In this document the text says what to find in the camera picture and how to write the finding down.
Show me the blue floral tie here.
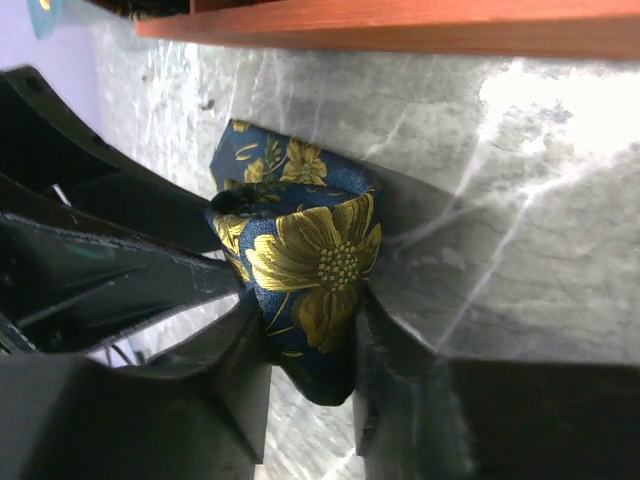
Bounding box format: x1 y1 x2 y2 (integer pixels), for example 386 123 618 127
206 120 382 406

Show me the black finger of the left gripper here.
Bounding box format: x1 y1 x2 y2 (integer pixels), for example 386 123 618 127
1 65 221 253

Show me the orange divided tray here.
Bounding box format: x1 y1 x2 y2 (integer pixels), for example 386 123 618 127
136 0 639 60

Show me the blue plastic bin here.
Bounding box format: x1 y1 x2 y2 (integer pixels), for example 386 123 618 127
26 0 91 40

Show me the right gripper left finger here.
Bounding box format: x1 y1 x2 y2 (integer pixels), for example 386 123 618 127
1 292 270 479

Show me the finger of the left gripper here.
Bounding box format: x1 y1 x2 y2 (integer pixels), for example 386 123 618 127
1 212 241 354

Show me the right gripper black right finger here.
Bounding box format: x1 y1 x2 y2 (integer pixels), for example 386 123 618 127
353 294 639 479

